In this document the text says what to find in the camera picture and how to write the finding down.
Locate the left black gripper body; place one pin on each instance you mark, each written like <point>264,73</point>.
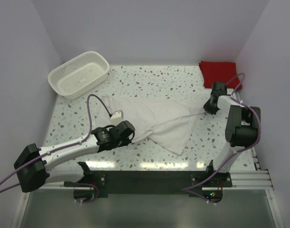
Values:
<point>122,142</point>

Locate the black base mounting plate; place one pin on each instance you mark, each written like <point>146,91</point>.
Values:
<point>104,183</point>

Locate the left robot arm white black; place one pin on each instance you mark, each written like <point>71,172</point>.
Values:
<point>34,164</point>

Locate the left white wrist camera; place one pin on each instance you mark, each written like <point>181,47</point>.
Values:
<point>116,118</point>

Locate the white t shirt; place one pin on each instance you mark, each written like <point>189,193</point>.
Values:
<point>167,122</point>

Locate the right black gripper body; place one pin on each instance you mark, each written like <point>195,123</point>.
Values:
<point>210,108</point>

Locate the folded red t shirt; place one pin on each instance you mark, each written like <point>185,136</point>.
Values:
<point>217,72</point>

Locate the white plastic perforated basket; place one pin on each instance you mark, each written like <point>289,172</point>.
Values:
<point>79,75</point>

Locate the aluminium extrusion rail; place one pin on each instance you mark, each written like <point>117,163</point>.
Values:
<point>256,179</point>

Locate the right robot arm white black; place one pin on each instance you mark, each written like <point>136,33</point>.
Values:
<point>242,131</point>

